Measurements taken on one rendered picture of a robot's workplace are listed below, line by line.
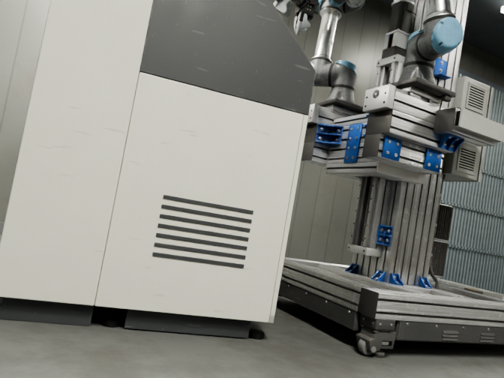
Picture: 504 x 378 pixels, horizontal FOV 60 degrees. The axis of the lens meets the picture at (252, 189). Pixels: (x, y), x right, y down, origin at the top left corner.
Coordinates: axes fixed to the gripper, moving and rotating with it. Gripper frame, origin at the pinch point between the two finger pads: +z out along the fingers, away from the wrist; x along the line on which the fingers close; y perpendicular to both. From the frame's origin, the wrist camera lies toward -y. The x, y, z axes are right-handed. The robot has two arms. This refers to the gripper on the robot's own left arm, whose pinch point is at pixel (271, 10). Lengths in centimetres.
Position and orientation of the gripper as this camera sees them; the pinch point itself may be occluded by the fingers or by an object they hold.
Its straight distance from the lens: 186.1
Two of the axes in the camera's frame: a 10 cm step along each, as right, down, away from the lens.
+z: -7.3, 6.1, 3.2
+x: 3.2, -1.1, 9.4
